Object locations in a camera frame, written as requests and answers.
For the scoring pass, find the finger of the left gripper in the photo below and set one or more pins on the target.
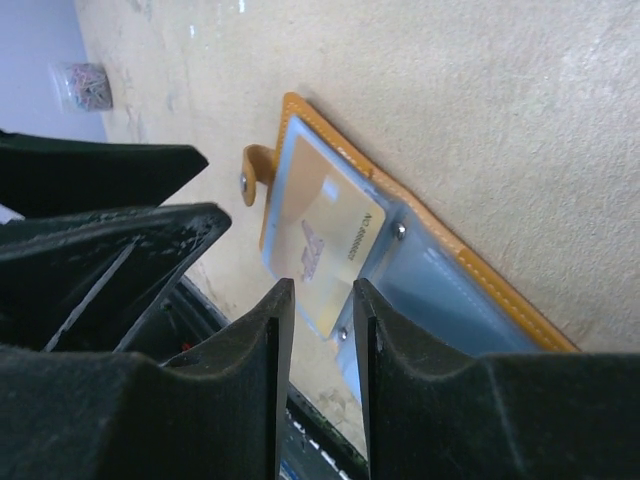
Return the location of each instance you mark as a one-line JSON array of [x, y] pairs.
[[45, 177], [87, 282]]

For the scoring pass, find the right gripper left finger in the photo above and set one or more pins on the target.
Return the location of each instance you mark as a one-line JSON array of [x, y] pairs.
[[215, 411]]

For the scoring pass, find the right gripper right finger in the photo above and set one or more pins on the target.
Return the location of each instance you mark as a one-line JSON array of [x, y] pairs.
[[433, 412]]

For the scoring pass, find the gold card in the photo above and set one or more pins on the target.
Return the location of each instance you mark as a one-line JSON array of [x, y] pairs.
[[321, 227]]

